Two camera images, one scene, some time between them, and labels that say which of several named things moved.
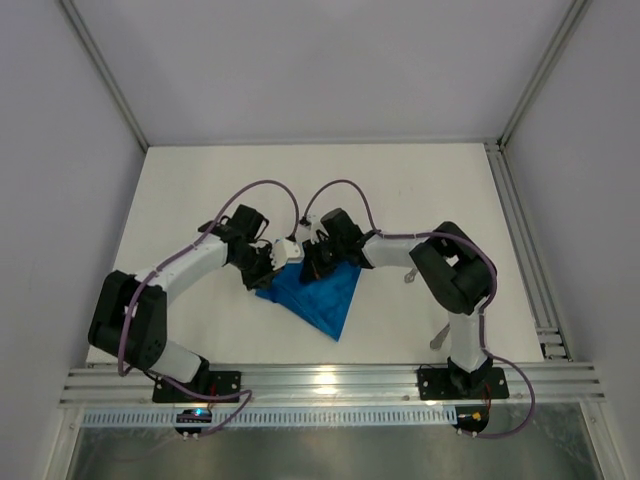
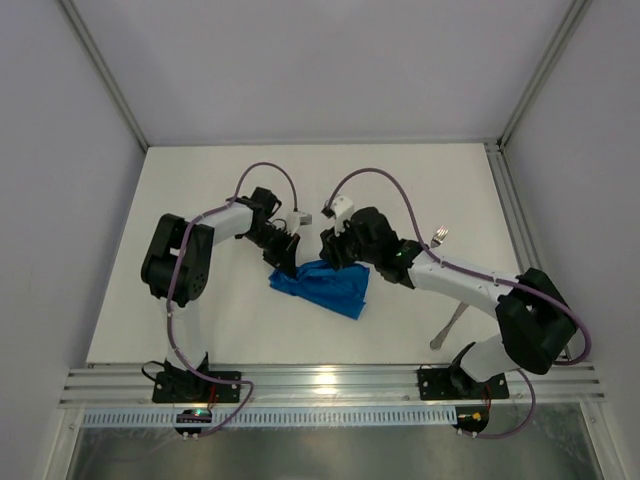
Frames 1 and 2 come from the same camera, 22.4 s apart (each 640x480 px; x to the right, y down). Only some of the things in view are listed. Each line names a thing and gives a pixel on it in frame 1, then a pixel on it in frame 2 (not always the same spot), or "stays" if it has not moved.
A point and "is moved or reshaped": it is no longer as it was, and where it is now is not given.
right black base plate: (447, 383) stays
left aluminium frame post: (81, 29) stays
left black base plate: (211, 382) stays
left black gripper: (260, 270) to (282, 248)
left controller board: (193, 416) stays
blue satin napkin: (322, 303) is moved or reshaped
